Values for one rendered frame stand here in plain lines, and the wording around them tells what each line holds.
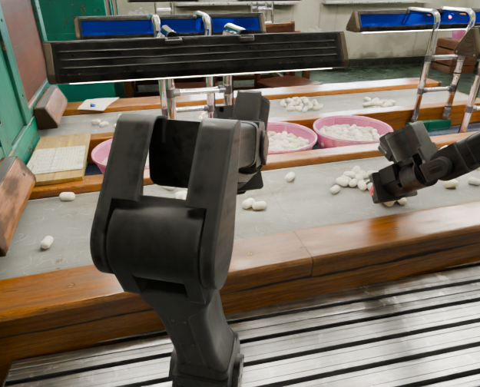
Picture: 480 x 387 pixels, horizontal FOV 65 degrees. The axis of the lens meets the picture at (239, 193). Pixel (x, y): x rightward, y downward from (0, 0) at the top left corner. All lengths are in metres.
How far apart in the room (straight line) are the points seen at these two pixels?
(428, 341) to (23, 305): 0.67
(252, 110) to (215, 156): 0.31
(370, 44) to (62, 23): 4.72
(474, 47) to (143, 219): 1.00
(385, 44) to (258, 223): 6.20
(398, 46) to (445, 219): 6.22
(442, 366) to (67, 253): 0.70
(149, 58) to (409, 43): 6.51
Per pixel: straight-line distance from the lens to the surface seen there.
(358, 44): 6.68
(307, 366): 0.68
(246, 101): 0.57
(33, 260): 0.84
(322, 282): 0.77
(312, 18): 6.30
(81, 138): 1.30
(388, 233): 0.83
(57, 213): 0.97
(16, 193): 0.91
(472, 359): 0.78
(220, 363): 0.45
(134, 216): 0.27
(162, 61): 0.80
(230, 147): 0.27
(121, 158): 0.29
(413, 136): 0.81
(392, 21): 1.67
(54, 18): 3.54
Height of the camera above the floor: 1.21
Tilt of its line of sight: 29 degrees down
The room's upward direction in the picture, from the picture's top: straight up
